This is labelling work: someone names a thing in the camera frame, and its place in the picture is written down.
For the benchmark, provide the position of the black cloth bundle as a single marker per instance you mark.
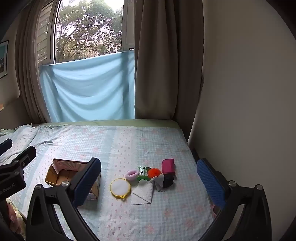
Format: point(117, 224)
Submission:
point(168, 180)

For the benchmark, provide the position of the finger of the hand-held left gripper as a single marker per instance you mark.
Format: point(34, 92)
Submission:
point(4, 146)
point(26, 155)

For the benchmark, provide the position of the magenta zip pouch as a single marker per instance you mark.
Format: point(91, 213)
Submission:
point(168, 166)

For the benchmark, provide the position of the person's left hand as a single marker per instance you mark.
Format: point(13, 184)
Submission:
point(11, 216)

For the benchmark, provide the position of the green wet wipes packet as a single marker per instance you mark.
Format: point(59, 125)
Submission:
point(143, 172)

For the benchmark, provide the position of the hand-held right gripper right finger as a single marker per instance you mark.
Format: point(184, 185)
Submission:
point(210, 183)

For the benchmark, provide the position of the pink fluffy hair scrunchie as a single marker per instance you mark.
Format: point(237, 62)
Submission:
point(132, 174)

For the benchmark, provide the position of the small beige wall fixture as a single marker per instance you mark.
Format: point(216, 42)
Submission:
point(1, 107)

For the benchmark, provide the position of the beige curtain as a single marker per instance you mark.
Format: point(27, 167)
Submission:
point(166, 69)
point(29, 69)

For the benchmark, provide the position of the light blue hanging cloth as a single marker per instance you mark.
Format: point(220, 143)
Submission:
point(87, 88)

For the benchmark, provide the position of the white paper napkin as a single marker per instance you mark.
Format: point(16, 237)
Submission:
point(143, 193)

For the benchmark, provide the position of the checked floral bedsheet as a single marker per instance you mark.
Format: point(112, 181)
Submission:
point(138, 148)

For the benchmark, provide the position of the window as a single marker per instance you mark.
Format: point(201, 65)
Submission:
point(90, 30)

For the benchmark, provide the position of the cardboard box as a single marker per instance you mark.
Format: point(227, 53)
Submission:
point(61, 172)

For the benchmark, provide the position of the orange fluffy pom-pom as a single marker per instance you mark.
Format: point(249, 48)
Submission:
point(154, 172)

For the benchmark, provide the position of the grey white cloth piece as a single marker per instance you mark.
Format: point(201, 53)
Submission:
point(158, 182)

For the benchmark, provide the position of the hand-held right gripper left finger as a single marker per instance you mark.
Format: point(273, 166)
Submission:
point(86, 185)

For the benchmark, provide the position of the framed wall picture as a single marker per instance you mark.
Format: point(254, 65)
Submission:
point(3, 59)

